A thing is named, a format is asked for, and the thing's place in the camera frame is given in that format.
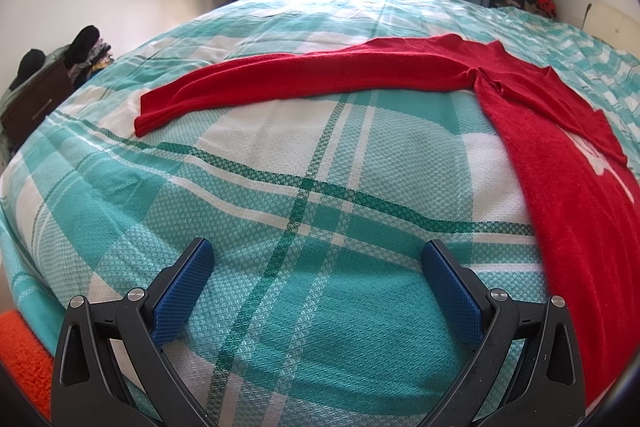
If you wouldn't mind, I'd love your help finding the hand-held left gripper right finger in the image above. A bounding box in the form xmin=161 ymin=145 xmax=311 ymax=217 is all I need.
xmin=421 ymin=239 xmax=587 ymax=427

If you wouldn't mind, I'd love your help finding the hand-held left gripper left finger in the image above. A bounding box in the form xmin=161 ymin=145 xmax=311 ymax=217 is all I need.
xmin=50 ymin=237 xmax=216 ymax=427

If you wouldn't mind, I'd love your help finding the red sweater with white print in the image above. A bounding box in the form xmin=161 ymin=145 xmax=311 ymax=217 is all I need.
xmin=134 ymin=33 xmax=640 ymax=413

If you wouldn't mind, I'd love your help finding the clothes pile on cabinet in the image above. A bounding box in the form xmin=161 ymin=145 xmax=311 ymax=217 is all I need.
xmin=10 ymin=25 xmax=116 ymax=90

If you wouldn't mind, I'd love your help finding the orange fleece clothing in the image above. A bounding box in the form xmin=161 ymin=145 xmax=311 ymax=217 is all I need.
xmin=0 ymin=312 xmax=55 ymax=410

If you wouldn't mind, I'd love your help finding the teal plaid bed blanket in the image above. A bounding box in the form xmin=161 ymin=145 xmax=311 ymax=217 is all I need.
xmin=0 ymin=0 xmax=640 ymax=427

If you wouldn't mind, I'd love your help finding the dark brown cabinet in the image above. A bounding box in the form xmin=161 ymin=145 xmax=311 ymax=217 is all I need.
xmin=0 ymin=59 xmax=76 ymax=152

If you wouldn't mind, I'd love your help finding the cream padded headboard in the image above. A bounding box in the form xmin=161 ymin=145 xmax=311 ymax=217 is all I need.
xmin=580 ymin=2 xmax=640 ymax=58

